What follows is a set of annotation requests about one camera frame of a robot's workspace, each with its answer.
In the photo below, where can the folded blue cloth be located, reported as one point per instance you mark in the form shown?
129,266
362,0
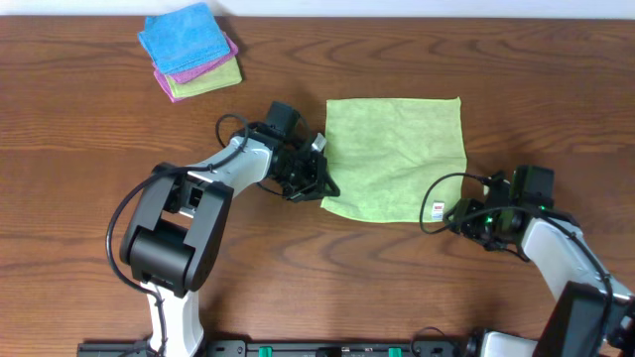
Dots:
181,40

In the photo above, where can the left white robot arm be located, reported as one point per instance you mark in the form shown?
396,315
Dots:
173,238

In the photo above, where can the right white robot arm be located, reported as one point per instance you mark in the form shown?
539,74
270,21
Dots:
592,307

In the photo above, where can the folded pink cloth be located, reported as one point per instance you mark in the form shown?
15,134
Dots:
188,75

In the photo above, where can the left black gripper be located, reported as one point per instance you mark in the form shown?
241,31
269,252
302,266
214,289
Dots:
312,175

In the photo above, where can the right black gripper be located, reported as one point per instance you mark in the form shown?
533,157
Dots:
463,208

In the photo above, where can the light green microfiber cloth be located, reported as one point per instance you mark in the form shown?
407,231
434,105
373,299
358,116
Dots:
393,158

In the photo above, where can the folded green cloth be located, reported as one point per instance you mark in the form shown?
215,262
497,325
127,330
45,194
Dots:
225,75

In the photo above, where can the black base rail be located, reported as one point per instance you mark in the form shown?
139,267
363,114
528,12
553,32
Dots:
239,348

